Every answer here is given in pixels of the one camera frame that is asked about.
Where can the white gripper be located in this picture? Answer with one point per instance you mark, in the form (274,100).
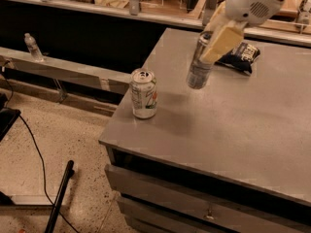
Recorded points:
(250,6)

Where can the silver blue redbull can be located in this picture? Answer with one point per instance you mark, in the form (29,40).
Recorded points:
(199,72)

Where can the white 7up can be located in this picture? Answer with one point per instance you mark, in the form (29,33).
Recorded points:
(143,93)

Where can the dark blue chip bag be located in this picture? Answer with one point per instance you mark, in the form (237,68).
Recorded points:
(241,58)

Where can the grey top drawer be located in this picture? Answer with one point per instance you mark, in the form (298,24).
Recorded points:
(198,206)

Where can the grey drawer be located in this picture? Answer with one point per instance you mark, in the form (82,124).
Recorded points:
(148,219)
(198,206)

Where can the clear plastic water bottle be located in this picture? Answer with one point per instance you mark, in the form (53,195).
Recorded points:
(33,48)

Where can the grey lower drawer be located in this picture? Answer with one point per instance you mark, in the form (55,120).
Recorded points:
(148,219)

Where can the black object at left edge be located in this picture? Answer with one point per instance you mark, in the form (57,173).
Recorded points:
(8,116)

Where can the black pole leg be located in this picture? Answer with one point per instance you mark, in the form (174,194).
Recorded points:
(56,205)

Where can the grey metal ledge rail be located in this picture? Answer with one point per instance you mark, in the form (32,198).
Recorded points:
(68,71)

